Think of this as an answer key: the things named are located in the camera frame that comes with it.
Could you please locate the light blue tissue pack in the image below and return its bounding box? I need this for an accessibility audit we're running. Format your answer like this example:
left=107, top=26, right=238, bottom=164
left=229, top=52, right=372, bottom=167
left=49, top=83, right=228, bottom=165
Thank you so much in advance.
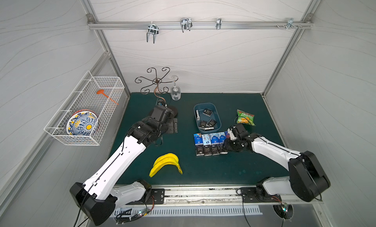
left=209, top=133, right=219, bottom=145
left=217, top=132, right=227, bottom=144

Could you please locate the white blue tissue pack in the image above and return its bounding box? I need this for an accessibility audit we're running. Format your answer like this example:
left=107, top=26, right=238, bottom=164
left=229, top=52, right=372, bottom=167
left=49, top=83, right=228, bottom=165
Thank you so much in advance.
left=202, top=134, right=212, bottom=146

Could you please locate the dark blue tissue pack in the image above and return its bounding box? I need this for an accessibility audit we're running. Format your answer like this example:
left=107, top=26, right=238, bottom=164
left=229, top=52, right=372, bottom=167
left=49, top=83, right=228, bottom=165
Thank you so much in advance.
left=193, top=133, right=203, bottom=146

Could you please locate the black tissue pack top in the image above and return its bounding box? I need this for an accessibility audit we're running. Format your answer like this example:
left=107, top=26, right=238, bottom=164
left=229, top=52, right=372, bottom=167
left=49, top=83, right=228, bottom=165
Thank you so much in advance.
left=203, top=108, right=213, bottom=117

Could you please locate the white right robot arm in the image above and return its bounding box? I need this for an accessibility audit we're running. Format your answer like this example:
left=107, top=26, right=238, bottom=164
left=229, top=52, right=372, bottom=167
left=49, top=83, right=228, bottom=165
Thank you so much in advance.
left=224, top=133, right=331, bottom=202

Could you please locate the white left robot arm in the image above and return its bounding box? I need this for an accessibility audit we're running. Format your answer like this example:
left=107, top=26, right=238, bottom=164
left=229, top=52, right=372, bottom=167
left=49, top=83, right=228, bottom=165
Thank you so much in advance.
left=70, top=105, right=178, bottom=226

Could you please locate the black Face pack in box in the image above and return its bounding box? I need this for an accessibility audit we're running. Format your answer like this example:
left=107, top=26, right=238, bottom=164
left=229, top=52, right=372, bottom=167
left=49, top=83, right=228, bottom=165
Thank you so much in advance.
left=199, top=120, right=207, bottom=130

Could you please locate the teal storage box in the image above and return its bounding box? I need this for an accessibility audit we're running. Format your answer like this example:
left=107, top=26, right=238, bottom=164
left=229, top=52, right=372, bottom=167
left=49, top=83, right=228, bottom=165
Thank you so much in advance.
left=193, top=103, right=222, bottom=133

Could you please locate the green snack bag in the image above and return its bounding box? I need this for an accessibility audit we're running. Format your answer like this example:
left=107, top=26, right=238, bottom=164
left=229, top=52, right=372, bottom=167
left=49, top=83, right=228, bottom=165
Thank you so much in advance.
left=236, top=109, right=255, bottom=126

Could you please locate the copper glass rack stand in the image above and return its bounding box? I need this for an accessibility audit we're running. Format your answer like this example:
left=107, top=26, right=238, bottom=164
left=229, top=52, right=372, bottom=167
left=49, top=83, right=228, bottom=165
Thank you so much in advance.
left=134, top=67, right=178, bottom=118

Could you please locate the black tissue pack on edge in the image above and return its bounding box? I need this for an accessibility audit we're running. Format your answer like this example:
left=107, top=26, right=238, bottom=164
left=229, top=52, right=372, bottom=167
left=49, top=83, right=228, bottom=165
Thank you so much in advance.
left=196, top=110, right=200, bottom=121

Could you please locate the tilted black Face pack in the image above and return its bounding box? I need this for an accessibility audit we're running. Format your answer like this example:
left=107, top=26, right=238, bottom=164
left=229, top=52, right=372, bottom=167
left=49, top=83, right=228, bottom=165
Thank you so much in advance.
left=206, top=119, right=217, bottom=128

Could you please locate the yellow banana bunch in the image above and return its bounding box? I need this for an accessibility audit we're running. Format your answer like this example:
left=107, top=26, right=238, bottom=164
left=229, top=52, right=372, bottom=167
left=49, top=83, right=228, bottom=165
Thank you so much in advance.
left=149, top=153, right=183, bottom=178

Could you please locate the orange spatula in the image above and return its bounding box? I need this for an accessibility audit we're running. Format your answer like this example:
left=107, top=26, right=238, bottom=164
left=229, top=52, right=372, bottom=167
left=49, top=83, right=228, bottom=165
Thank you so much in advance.
left=97, top=89, right=118, bottom=105

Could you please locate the blue yellow patterned plate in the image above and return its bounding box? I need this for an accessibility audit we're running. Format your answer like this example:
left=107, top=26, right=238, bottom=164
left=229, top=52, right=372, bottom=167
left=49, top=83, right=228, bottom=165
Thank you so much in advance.
left=66, top=110, right=98, bottom=136

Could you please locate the metal hook left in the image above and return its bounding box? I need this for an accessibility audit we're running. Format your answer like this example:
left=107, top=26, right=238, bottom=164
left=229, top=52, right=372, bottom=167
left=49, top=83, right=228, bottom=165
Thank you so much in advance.
left=146, top=24, right=159, bottom=44

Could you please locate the metal hook middle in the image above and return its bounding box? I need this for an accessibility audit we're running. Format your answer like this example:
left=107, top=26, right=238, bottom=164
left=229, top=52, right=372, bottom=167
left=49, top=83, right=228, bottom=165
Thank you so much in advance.
left=180, top=18, right=193, bottom=33

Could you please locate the metal hook small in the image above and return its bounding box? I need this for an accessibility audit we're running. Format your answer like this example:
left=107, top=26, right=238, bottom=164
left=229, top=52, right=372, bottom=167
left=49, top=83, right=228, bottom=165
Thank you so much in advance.
left=216, top=18, right=222, bottom=30

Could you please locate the metal hook right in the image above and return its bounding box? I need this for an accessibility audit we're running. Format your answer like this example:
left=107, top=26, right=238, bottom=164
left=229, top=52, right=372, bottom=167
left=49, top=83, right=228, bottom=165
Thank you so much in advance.
left=276, top=18, right=302, bottom=30

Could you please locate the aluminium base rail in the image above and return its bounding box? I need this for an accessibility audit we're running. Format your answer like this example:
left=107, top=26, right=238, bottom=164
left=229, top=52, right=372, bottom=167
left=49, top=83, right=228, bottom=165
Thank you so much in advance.
left=152, top=184, right=255, bottom=206

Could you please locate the white wire basket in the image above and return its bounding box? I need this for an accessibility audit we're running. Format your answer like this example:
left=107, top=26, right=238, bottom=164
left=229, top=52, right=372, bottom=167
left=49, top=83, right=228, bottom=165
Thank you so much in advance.
left=44, top=72, right=124, bottom=146

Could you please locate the aluminium top rail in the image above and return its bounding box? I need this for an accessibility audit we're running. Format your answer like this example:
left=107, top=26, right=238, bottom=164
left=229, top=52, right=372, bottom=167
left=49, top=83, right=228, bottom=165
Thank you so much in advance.
left=88, top=19, right=314, bottom=31

